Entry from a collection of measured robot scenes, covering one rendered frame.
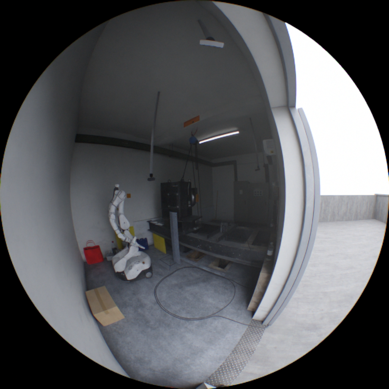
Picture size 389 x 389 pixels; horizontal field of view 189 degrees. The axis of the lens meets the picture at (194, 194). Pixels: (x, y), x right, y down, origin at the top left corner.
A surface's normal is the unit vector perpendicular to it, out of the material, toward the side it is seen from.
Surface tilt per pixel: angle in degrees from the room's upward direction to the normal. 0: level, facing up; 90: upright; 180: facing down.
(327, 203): 90
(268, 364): 0
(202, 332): 0
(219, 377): 0
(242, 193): 90
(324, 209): 90
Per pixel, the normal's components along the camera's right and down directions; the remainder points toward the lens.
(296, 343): -0.03, -1.00
